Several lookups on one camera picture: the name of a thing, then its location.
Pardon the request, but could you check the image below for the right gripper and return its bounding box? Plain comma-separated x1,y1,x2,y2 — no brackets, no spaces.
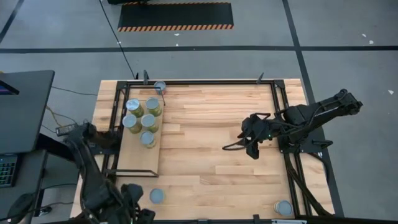
237,113,282,160

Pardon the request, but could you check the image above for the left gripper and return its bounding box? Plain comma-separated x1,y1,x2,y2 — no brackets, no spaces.
104,183,156,224

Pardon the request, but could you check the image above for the silver-topped tin can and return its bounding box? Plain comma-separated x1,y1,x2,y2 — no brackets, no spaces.
149,187,167,205

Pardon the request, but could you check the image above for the spaghetti sauce can red swirl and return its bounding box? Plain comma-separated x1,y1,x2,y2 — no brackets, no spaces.
139,130,157,149

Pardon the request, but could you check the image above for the white orange-label tin can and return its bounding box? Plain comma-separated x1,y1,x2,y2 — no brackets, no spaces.
273,200,294,217

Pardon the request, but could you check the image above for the green can with pinkish picture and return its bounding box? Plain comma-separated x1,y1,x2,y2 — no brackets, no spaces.
121,113,143,134

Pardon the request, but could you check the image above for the green orange-label tin can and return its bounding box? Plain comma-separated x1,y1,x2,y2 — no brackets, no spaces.
141,113,160,134

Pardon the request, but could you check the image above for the green pea-lettered tin can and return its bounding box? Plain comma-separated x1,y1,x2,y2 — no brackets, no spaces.
145,96,163,118
125,98,146,118

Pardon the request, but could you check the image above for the white edge strip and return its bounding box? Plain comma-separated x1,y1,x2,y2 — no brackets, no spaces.
271,219,308,224

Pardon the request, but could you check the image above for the teal and red corn can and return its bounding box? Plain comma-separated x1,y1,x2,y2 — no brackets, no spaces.
154,80,168,96

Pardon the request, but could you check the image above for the black computer mouse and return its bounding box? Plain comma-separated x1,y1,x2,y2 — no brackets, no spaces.
7,192,35,218

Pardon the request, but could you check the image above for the backlit keyboard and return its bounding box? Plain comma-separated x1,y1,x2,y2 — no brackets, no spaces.
0,154,19,189

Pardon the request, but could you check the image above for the black desk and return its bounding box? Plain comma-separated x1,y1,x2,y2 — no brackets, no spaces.
0,70,56,156

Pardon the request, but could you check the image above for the black mat with hazard stripes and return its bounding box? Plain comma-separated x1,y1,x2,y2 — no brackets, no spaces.
117,1,234,32

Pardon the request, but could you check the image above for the laptop screen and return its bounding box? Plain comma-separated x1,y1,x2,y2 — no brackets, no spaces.
0,79,20,96

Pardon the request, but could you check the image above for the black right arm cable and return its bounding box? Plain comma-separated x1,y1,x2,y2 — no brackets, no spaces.
221,112,271,152

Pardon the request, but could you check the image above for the wooden shelf with black frame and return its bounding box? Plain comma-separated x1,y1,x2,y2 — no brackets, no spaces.
103,89,167,178

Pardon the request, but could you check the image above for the black aluminium table frame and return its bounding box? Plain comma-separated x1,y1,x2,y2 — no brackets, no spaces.
76,79,333,224

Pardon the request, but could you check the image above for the thin desk cable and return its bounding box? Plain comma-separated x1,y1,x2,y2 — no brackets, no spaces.
51,85,100,96

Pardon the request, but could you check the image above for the black floor cable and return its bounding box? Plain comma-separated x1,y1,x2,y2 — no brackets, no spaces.
98,0,139,80

